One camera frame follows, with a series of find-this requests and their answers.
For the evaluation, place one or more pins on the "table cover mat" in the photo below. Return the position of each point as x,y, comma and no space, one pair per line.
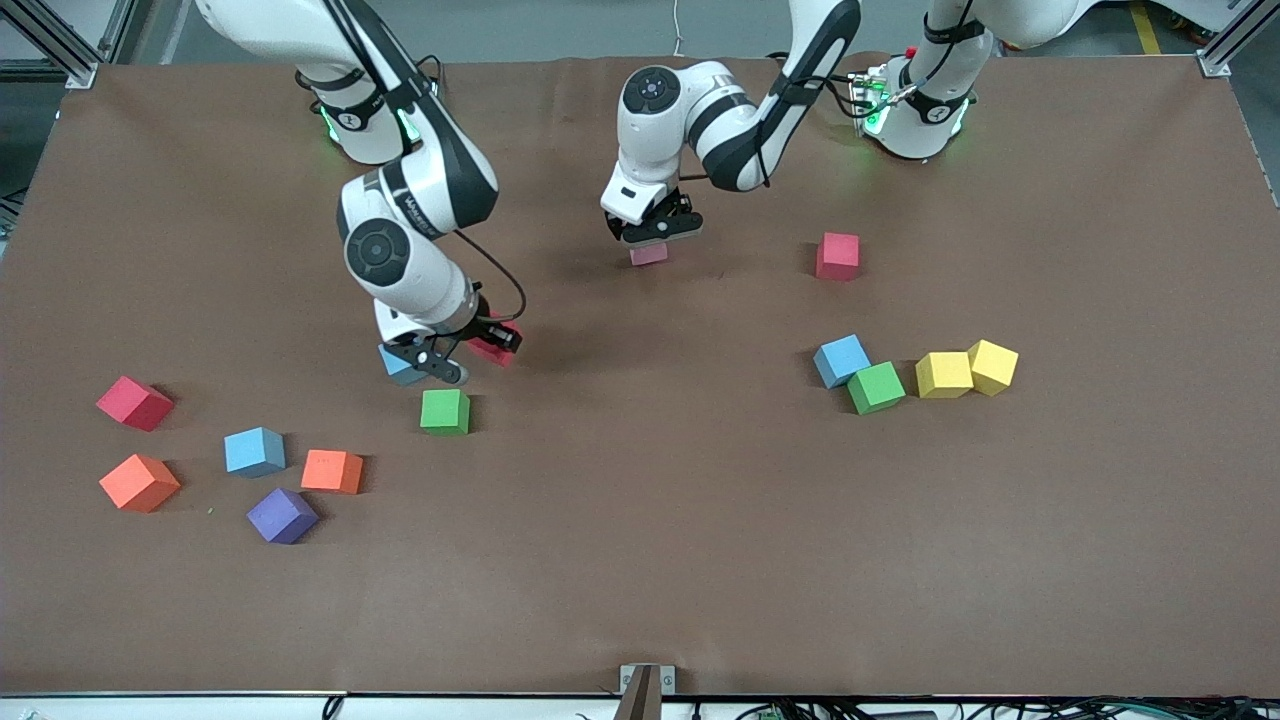
640,580

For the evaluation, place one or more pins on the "purple foam cube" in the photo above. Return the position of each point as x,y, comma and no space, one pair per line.
282,516

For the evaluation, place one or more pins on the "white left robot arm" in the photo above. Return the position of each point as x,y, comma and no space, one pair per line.
720,110

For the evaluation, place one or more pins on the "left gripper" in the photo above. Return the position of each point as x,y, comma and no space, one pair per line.
672,208

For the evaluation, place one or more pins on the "green foam cube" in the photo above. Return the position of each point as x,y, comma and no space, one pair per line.
445,411
876,387

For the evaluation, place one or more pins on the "orange foam cube with dents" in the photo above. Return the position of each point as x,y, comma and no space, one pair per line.
332,471

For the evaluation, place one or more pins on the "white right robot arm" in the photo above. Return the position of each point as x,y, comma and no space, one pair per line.
400,270

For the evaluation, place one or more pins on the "pink foam cube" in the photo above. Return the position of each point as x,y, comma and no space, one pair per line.
648,256

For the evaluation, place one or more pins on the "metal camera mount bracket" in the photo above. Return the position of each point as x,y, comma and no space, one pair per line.
645,690

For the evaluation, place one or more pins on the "red foam cube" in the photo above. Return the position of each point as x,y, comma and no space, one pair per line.
134,403
837,256
490,356

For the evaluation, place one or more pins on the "yellow foam cube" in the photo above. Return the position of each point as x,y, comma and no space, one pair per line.
993,366
943,374

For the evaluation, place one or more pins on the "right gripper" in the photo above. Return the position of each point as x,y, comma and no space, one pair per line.
478,326

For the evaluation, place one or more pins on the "blue foam cube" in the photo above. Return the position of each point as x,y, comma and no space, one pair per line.
254,451
841,360
398,373

